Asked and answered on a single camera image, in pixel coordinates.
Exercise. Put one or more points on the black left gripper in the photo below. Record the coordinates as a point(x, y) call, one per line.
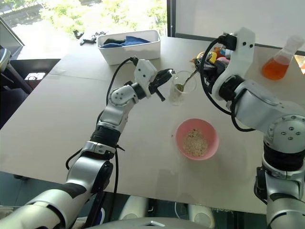
point(154, 85)

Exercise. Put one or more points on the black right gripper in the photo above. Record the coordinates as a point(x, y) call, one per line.
point(215, 71)

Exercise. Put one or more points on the metal spoon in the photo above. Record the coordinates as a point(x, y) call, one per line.
point(189, 80)

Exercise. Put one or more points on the clear glass mug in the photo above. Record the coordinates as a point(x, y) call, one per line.
point(176, 96)

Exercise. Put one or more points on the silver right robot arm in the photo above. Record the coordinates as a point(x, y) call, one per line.
point(257, 102)

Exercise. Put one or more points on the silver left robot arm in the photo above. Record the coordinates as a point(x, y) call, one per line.
point(114, 112)

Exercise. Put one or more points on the pink bowl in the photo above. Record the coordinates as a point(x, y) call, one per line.
point(183, 128)

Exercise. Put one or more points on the oatmeal in pink bowl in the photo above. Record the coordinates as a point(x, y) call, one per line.
point(196, 143)

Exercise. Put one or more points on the yellow toy item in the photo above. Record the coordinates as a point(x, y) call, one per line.
point(212, 56)

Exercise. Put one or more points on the pink toy item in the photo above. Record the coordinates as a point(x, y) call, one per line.
point(223, 59)

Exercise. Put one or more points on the orange toy item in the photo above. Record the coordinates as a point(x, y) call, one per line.
point(218, 50)

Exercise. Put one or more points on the white plastic bin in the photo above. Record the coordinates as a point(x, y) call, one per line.
point(129, 53)

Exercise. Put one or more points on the blue cloth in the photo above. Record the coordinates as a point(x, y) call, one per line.
point(134, 41)

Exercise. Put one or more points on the black cloth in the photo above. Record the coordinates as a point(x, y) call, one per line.
point(113, 41)

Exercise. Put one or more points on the glass flask with orange liquid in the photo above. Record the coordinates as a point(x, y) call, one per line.
point(276, 68)

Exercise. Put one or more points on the black clip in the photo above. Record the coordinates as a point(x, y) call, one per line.
point(87, 41)
point(78, 34)

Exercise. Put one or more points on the white rounded shape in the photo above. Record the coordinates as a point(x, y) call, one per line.
point(133, 210)
point(202, 215)

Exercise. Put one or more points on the black chair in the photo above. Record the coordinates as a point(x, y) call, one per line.
point(21, 78)

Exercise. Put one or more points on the grey framed panel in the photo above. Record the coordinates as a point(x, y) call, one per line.
point(9, 35)

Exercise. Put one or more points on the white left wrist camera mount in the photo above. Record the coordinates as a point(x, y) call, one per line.
point(143, 71)

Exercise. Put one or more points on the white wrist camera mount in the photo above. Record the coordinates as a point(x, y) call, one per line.
point(143, 71)
point(240, 59)

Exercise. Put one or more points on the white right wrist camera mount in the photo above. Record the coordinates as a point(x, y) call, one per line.
point(240, 59)

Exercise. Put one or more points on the dark window frame post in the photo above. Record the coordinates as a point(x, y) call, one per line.
point(170, 17)

